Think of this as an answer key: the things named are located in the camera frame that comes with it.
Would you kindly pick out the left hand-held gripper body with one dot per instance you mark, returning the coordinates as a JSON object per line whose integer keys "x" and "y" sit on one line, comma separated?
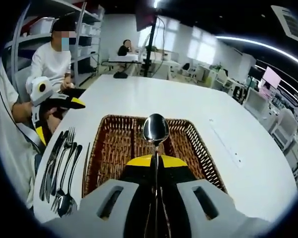
{"x": 38, "y": 93}

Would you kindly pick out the white storage box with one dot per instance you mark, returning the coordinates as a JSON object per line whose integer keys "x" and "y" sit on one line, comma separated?
{"x": 42, "y": 24}

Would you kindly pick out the person's left hand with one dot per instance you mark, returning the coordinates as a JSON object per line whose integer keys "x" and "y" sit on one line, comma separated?
{"x": 22, "y": 112}

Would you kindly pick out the white ceiling light strip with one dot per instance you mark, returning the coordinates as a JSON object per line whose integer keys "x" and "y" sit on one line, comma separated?
{"x": 263, "y": 45}

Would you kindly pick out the dark red screen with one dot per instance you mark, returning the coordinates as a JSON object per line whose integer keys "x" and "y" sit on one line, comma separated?
{"x": 145, "y": 18}

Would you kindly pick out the small black object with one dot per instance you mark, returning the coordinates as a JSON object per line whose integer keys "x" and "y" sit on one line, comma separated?
{"x": 120, "y": 75}

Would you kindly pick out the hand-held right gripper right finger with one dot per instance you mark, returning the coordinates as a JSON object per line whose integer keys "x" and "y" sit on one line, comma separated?
{"x": 201, "y": 210}

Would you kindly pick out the pink display screen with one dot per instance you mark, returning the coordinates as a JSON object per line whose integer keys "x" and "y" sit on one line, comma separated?
{"x": 272, "y": 77}

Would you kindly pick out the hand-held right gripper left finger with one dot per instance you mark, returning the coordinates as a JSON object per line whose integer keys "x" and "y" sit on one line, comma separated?
{"x": 94, "y": 210}

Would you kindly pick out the black stand pole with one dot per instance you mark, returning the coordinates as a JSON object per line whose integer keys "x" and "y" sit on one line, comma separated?
{"x": 149, "y": 54}

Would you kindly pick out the brown wicker storage slots tray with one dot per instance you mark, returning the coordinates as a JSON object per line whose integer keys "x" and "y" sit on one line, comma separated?
{"x": 114, "y": 148}

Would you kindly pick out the grey metal shelving rack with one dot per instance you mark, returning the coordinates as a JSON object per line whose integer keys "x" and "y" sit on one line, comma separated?
{"x": 27, "y": 39}

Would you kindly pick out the white ceiling air vent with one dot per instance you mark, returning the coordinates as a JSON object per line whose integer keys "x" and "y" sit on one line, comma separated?
{"x": 288, "y": 19}

